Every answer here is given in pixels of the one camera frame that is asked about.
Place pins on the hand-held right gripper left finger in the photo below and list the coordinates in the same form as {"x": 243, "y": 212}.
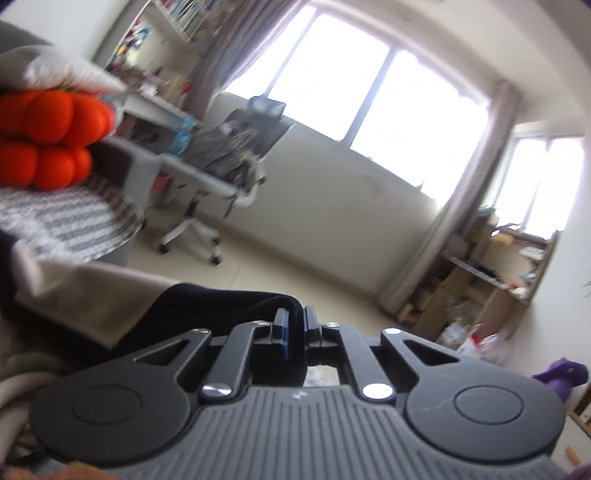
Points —
{"x": 282, "y": 337}

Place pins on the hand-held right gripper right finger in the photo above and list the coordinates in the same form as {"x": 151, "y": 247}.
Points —
{"x": 311, "y": 332}

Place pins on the black garment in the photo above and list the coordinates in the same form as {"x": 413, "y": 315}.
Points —
{"x": 203, "y": 304}

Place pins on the beige printed sweatshirt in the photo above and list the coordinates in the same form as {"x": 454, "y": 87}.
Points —
{"x": 83, "y": 295}

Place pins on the white office chair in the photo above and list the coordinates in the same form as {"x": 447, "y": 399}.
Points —
{"x": 189, "y": 230}

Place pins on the white plastic bag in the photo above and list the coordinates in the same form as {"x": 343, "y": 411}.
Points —
{"x": 480, "y": 344}

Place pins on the wooden shelf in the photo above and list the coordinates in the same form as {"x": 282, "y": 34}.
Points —
{"x": 485, "y": 281}

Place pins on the grey jacket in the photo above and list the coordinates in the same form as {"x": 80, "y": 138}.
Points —
{"x": 231, "y": 147}

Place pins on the blue patterned bag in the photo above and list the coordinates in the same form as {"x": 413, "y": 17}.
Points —
{"x": 183, "y": 136}

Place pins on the grey checked quilt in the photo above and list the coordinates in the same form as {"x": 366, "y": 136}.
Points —
{"x": 64, "y": 221}

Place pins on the purple object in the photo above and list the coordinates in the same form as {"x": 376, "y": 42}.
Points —
{"x": 561, "y": 374}

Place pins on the wide window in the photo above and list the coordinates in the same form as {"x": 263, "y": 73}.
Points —
{"x": 369, "y": 78}

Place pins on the white desk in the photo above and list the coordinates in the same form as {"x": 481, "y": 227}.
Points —
{"x": 157, "y": 108}

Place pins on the narrow window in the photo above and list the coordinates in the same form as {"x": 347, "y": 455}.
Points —
{"x": 540, "y": 184}

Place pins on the orange pumpkin cushion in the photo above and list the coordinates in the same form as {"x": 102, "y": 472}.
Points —
{"x": 51, "y": 115}
{"x": 41, "y": 164}

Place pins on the white pillow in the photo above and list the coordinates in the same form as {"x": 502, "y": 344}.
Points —
{"x": 60, "y": 69}

